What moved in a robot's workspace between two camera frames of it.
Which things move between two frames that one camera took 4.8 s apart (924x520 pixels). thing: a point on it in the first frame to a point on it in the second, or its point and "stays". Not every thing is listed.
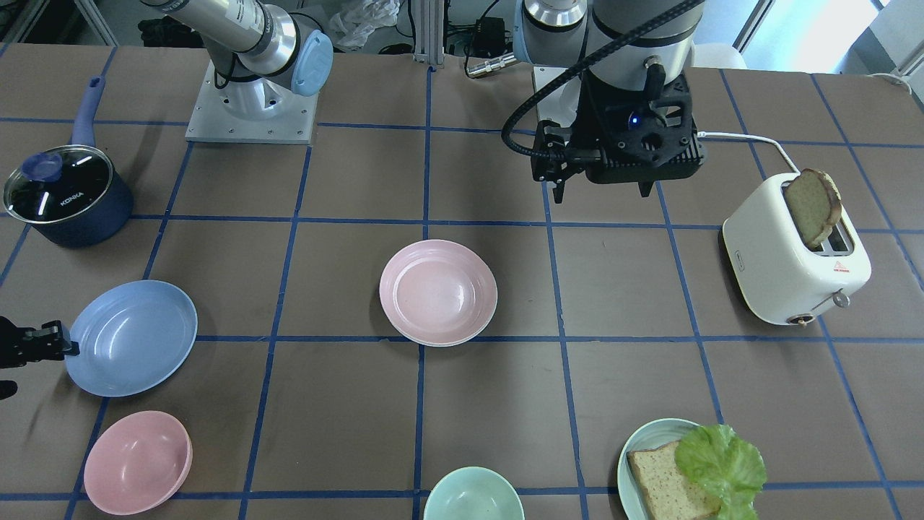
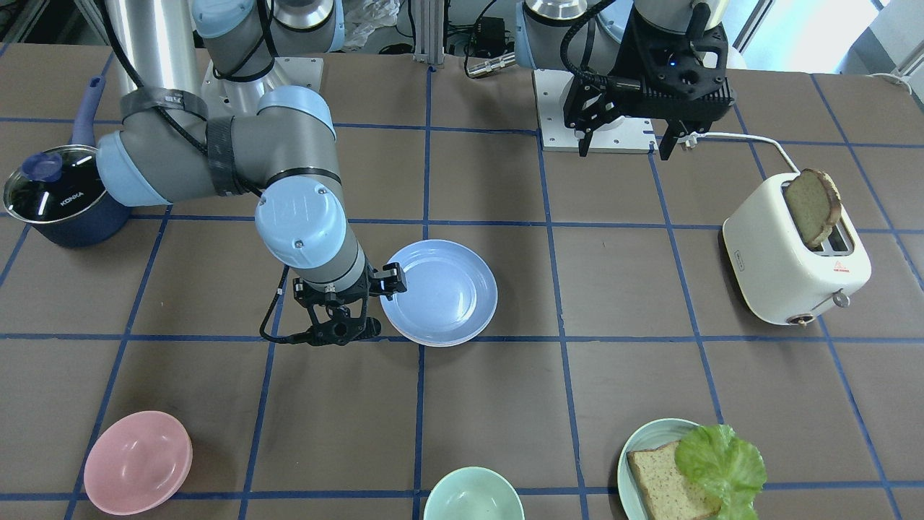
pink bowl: [138, 463] stays
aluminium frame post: [429, 32] stays
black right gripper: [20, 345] to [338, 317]
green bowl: [474, 493] stays
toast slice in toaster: [816, 203] stays
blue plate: [131, 336] to [451, 293]
